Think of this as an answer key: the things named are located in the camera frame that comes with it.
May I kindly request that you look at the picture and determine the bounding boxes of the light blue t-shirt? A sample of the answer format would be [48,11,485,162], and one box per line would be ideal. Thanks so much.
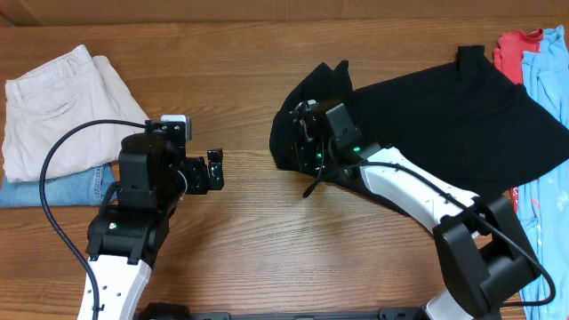
[517,26,568,319]

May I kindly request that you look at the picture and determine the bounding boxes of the blue folded jeans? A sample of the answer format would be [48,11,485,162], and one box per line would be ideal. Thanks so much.
[1,164,116,208]

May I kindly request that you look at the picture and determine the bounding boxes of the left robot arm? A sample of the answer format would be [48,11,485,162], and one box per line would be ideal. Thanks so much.
[78,115,224,319]

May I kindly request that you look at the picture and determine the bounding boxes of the red t-shirt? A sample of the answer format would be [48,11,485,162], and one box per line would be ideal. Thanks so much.
[493,28,545,211]

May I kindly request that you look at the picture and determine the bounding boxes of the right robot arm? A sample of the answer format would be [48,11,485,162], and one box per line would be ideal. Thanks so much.
[289,100,545,319]

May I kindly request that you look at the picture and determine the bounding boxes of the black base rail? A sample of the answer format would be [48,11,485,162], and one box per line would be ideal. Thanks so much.
[133,302,428,320]

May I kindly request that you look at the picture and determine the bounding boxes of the black t-shirt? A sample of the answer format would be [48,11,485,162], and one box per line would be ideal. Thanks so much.
[269,46,568,198]

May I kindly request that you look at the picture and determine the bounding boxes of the beige folded trousers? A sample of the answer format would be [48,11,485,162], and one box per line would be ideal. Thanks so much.
[2,44,148,182]

